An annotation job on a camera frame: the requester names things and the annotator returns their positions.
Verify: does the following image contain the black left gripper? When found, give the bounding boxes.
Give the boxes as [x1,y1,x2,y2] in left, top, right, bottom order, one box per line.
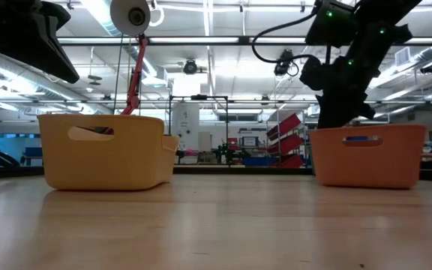
[0,0,80,85]

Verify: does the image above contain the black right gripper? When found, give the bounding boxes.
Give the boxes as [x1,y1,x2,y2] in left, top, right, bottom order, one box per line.
[315,55,381,130]

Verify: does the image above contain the orange plastic bin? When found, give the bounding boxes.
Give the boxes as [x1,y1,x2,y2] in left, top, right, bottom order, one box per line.
[308,124,427,190]

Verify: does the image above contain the yellow plastic bin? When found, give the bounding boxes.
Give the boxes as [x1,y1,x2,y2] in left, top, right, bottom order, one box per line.
[37,114,179,191]

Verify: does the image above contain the red bin rack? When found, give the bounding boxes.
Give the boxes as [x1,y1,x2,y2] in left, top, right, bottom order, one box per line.
[266,112,306,170]

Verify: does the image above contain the black hanging ceiling device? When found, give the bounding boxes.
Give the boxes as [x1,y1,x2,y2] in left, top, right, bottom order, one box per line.
[274,47,300,78]
[182,58,199,75]

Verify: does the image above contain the red desk lamp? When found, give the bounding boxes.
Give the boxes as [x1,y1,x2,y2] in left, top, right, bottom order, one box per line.
[103,0,152,135]

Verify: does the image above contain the small display screen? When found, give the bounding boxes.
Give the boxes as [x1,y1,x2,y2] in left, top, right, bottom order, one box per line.
[240,135,259,148]

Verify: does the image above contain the small black background robot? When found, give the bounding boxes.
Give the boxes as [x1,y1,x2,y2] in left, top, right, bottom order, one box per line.
[211,143,251,165]

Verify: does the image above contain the white cylindrical tank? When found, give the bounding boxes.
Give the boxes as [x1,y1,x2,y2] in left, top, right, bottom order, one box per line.
[170,101,201,152]

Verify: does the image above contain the black right camera cable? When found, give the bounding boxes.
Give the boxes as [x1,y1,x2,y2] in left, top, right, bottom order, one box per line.
[250,13,318,65]

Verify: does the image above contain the black cart frame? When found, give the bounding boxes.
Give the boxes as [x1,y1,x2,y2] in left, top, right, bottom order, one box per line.
[168,94,231,168]

